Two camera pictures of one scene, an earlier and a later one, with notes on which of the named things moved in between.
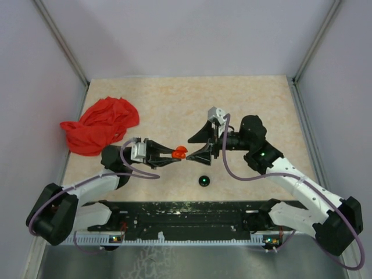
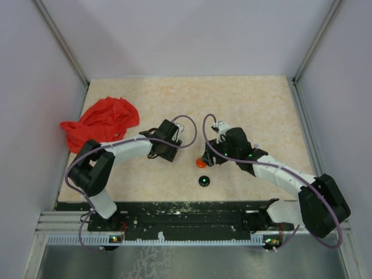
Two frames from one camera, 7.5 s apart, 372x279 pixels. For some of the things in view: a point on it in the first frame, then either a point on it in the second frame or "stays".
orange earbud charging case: (179, 153) → (200, 163)
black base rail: (186, 217) stays
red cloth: (105, 122) stays
